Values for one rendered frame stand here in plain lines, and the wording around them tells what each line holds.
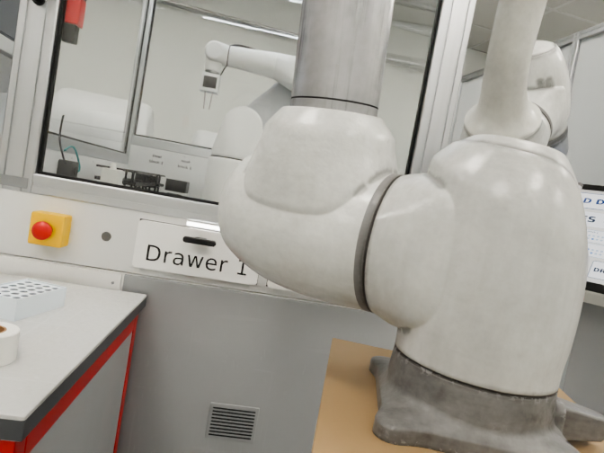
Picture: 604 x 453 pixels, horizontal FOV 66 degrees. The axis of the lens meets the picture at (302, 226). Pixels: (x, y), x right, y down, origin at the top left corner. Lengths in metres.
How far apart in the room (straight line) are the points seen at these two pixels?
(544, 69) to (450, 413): 0.54
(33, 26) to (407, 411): 1.10
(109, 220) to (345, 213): 0.79
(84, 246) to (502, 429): 0.96
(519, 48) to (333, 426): 0.49
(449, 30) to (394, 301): 0.92
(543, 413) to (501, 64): 0.41
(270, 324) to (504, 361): 0.80
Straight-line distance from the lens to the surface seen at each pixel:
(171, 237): 1.11
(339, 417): 0.45
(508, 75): 0.67
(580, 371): 1.25
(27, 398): 0.65
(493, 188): 0.42
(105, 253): 1.17
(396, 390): 0.47
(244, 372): 1.20
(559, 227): 0.43
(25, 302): 0.92
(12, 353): 0.74
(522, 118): 0.70
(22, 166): 1.22
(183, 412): 1.24
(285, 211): 0.48
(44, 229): 1.13
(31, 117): 1.22
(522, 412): 0.46
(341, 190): 0.46
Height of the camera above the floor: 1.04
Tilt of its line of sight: 4 degrees down
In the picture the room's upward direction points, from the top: 10 degrees clockwise
